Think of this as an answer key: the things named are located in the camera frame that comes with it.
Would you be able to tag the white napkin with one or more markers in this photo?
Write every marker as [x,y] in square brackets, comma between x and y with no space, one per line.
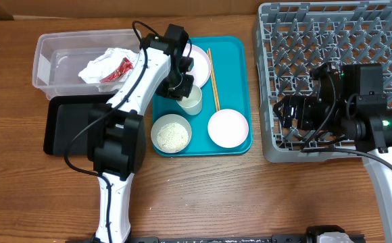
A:
[106,64]

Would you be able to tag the grey bowl of rice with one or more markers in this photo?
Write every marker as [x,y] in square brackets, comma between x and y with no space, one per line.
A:
[171,133]

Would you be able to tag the clear plastic waste bin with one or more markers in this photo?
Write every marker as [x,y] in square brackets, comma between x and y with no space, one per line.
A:
[59,57]

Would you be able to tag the red snack wrapper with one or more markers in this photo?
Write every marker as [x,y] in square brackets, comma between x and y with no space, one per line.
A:
[123,68]

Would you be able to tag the teal serving tray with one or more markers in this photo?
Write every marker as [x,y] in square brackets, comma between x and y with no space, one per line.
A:
[231,79]

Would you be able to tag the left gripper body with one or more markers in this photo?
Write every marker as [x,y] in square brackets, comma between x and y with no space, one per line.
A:
[178,83]

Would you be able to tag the grey dishwasher rack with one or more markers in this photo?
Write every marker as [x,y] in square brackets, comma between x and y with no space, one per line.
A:
[289,39]

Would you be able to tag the wooden chopstick left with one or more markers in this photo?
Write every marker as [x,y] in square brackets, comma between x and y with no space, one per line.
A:
[213,81]

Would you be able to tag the large white plate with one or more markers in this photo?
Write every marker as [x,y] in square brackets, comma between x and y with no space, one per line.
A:
[201,70]

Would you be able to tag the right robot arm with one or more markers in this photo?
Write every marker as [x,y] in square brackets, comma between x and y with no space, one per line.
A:
[348,114]

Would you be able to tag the white paper cup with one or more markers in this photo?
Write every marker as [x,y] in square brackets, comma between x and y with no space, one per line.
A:
[192,105]

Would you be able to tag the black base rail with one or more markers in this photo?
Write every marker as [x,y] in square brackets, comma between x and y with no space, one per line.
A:
[313,234]

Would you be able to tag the small white plate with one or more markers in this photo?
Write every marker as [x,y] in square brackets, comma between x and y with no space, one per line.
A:
[228,128]

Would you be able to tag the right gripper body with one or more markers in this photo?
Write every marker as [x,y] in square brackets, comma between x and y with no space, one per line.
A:
[299,113]

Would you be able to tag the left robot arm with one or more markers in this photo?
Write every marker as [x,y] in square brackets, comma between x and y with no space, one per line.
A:
[116,133]

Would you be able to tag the black plastic tray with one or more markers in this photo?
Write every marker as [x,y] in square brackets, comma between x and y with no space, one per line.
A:
[66,117]

